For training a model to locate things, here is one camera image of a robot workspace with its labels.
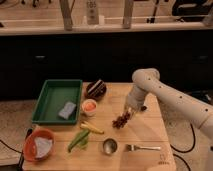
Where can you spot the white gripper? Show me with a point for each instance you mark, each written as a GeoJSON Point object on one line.
{"type": "Point", "coordinates": [134, 100]}

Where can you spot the dark red grape bunch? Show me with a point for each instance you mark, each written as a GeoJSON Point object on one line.
{"type": "Point", "coordinates": [121, 120]}

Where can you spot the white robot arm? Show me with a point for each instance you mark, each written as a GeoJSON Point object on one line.
{"type": "Point", "coordinates": [145, 81]}

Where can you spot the silver fork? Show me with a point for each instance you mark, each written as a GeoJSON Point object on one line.
{"type": "Point", "coordinates": [131, 147]}

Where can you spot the chocolate layer cake slice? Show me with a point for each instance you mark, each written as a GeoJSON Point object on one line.
{"type": "Point", "coordinates": [96, 90]}

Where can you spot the small steel cup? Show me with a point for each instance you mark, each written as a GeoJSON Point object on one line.
{"type": "Point", "coordinates": [109, 146]}

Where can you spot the small cup orange contents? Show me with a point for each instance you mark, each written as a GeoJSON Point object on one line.
{"type": "Point", "coordinates": [89, 107]}

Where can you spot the green pepper vegetable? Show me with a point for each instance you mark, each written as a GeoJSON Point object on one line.
{"type": "Point", "coordinates": [79, 137]}

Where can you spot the grey blue sponge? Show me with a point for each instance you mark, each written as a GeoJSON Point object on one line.
{"type": "Point", "coordinates": [67, 110]}

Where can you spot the green plastic tray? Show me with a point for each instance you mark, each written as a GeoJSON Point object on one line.
{"type": "Point", "coordinates": [55, 93]}

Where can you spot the white cloth in bowl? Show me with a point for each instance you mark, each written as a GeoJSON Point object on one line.
{"type": "Point", "coordinates": [43, 146]}

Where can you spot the orange bowl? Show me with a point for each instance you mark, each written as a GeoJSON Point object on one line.
{"type": "Point", "coordinates": [29, 149]}

